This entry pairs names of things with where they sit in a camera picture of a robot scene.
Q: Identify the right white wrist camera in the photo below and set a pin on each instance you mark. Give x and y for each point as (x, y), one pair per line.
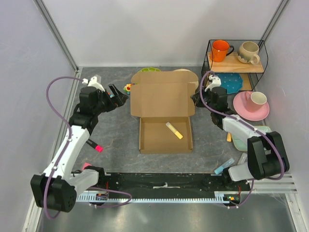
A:
(214, 81)

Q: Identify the orange mug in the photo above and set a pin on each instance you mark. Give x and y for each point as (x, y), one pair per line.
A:
(220, 49)

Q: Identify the brown cardboard box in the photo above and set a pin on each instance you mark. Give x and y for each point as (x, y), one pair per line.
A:
(161, 97)

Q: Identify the pink saucer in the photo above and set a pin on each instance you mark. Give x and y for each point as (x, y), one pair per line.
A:
(239, 106)

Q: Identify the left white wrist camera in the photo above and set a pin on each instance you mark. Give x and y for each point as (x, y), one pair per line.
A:
(94, 81)

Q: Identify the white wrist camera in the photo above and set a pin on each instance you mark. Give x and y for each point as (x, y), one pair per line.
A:
(94, 81)
(214, 81)

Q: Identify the beige ceramic mug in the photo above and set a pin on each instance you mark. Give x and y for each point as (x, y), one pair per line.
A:
(248, 53)

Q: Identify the cream plate with branch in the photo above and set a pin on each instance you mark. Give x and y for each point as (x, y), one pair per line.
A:
(195, 81)

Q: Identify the pink cup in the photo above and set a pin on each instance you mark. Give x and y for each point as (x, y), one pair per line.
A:
(254, 101)

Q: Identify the yellow marker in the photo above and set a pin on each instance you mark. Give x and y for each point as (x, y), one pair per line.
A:
(174, 130)

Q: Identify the blue polka dot plate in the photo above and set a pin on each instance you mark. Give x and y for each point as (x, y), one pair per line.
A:
(232, 82)

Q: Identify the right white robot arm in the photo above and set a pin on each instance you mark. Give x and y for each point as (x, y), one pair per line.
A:
(266, 154)

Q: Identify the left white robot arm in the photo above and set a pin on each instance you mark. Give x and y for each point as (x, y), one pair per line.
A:
(55, 188)

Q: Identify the green polka dot plate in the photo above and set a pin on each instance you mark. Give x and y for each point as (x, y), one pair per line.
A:
(149, 69)

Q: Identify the black wire shelf rack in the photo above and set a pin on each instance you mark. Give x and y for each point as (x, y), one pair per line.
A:
(250, 73)

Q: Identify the rainbow flower plush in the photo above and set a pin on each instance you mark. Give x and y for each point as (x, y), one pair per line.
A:
(127, 88)

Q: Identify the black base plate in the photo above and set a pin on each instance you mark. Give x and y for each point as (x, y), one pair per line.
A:
(170, 186)

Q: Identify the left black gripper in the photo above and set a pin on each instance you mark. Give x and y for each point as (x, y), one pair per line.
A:
(119, 101)

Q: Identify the pink black marker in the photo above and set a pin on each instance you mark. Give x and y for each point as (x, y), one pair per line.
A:
(94, 145)

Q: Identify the blue marker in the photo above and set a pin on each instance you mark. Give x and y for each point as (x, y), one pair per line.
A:
(227, 164)

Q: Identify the mint green square plate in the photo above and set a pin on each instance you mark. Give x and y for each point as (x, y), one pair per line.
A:
(242, 146)

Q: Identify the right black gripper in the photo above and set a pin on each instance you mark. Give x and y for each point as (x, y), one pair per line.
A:
(196, 99)

